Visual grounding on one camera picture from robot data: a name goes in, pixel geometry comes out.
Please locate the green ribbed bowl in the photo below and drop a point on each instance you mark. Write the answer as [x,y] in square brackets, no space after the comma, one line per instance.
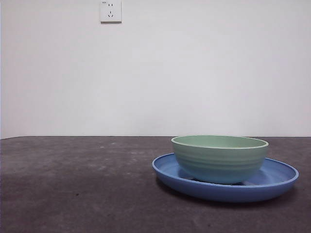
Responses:
[218,162]

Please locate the blue round plate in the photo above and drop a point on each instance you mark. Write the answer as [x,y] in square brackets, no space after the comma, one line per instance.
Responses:
[218,194]

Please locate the white wall socket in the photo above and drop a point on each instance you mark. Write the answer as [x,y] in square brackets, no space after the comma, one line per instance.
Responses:
[111,12]

